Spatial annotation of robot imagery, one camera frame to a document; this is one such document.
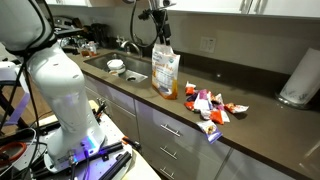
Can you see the orange white packet right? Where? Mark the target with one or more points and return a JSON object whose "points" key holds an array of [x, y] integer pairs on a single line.
{"points": [[234, 108]]}

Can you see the purple white small packet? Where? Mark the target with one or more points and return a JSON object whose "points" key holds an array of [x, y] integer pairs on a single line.
{"points": [[202, 101]]}

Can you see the paper towel roll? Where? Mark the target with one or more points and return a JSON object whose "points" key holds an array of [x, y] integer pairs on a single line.
{"points": [[304, 82]]}

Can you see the white wall outlet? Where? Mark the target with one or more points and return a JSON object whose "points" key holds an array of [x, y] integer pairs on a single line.
{"points": [[207, 44]]}

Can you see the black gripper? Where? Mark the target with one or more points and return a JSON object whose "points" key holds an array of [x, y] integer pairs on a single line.
{"points": [[162, 26]]}

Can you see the stainless steel sink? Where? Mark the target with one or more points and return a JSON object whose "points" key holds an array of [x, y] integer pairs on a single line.
{"points": [[137, 70]]}

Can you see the red small packet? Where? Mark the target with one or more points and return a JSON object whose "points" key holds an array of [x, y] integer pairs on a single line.
{"points": [[216, 117]]}

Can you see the large white orange snack bag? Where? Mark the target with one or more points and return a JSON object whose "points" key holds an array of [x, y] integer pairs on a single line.
{"points": [[165, 64]]}

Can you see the white bowls in sink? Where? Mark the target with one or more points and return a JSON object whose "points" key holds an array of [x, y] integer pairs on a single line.
{"points": [[116, 67]]}

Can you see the steel drawer handle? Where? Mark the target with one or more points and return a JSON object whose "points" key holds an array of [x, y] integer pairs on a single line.
{"points": [[169, 175], [172, 155], [167, 128]]}

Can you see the orange small snack packet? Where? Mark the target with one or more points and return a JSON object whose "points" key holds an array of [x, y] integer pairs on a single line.
{"points": [[189, 88]]}

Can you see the purple packet at counter edge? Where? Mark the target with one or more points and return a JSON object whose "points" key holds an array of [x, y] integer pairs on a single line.
{"points": [[210, 130]]}

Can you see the chrome kitchen faucet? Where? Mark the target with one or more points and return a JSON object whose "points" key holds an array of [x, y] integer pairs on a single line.
{"points": [[127, 45]]}

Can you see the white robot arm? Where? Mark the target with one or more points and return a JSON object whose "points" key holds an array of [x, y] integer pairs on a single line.
{"points": [[25, 32]]}

